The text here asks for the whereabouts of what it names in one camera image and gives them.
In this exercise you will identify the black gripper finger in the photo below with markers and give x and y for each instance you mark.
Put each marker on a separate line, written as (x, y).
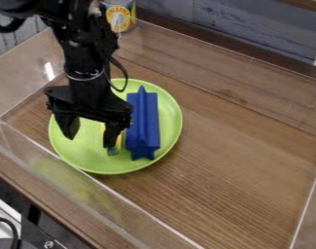
(112, 126)
(69, 123)

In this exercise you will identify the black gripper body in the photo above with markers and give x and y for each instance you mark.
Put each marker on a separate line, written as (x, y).
(93, 99)

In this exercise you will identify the yellow toy banana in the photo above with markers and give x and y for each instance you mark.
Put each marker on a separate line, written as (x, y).
(113, 139)

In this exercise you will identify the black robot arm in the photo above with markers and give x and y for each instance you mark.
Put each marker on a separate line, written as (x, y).
(85, 35)

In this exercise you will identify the green round plate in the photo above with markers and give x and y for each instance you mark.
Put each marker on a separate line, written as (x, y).
(84, 151)

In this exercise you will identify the blue star-shaped block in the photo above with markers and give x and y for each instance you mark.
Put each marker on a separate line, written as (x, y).
(143, 135)

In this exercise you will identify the yellow blue tin can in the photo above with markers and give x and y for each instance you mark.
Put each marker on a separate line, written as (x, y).
(121, 12)

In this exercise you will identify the black chair armrest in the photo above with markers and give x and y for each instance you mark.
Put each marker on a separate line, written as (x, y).
(10, 239)

